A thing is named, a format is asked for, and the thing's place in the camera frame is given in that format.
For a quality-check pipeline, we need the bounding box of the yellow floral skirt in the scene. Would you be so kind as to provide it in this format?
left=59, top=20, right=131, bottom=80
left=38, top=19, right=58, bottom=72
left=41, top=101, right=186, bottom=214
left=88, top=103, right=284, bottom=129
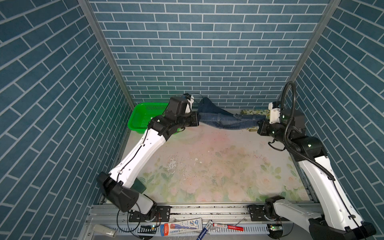
left=241, top=109, right=270, bottom=132

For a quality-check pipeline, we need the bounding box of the dark navy skirt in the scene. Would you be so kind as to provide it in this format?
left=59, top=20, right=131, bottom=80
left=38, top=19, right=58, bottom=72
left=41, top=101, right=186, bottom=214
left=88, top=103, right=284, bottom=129
left=197, top=97, right=266, bottom=130

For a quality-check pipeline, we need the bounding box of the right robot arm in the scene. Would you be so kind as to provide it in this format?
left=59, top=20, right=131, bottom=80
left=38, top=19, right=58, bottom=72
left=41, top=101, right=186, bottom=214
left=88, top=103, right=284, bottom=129
left=258, top=104, right=377, bottom=240

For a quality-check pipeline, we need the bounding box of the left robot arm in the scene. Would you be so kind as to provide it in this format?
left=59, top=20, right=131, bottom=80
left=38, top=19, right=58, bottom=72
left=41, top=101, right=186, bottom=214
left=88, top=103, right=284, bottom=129
left=97, top=94, right=199, bottom=219

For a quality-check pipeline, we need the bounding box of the green plastic basket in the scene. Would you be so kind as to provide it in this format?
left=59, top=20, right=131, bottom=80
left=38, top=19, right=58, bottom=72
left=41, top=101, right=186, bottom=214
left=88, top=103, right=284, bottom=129
left=128, top=103, right=168, bottom=134

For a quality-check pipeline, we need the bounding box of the red blue toothpaste box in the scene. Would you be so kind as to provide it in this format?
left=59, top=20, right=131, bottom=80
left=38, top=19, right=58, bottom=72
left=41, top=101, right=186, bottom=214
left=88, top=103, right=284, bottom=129
left=160, top=218, right=203, bottom=237

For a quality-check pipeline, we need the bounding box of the red marker pen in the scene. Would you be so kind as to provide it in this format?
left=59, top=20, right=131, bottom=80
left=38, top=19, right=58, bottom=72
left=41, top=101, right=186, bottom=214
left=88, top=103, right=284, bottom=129
left=213, top=223, right=244, bottom=232

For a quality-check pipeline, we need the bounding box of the blue marker pen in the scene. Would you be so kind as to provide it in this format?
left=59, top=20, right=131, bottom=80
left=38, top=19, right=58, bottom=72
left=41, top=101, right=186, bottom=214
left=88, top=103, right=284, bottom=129
left=197, top=220, right=214, bottom=240

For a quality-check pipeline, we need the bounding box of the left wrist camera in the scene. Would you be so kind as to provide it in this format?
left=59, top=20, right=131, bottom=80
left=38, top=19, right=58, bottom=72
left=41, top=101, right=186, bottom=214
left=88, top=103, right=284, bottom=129
left=183, top=93, right=195, bottom=114

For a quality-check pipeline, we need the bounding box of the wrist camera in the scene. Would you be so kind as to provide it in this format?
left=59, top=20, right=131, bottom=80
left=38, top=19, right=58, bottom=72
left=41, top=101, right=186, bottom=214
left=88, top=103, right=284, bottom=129
left=268, top=101, right=281, bottom=124
left=183, top=93, right=195, bottom=114

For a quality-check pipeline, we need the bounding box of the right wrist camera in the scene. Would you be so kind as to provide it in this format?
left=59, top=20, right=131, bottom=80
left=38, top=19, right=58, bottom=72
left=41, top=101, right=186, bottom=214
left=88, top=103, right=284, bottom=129
left=268, top=101, right=281, bottom=124

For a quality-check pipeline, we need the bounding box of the right black corrugated cable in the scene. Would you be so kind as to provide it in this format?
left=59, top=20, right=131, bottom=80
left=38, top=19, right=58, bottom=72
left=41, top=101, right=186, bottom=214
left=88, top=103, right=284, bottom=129
left=280, top=80, right=336, bottom=181

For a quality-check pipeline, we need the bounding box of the left black cable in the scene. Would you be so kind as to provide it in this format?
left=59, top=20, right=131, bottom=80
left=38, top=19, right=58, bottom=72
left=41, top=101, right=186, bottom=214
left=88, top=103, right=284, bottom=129
left=116, top=92, right=208, bottom=239

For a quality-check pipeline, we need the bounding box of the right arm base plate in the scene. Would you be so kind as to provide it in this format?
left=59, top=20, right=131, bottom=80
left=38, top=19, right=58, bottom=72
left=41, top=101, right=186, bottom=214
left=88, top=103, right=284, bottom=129
left=246, top=204, right=289, bottom=222

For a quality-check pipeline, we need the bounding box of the aluminium rail frame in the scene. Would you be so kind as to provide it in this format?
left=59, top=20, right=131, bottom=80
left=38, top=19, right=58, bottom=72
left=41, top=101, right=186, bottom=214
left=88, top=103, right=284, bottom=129
left=79, top=202, right=322, bottom=240

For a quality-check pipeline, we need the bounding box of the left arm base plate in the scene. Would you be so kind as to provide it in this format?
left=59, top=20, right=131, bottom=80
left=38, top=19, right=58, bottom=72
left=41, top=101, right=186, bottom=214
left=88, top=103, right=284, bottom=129
left=129, top=206, right=171, bottom=223

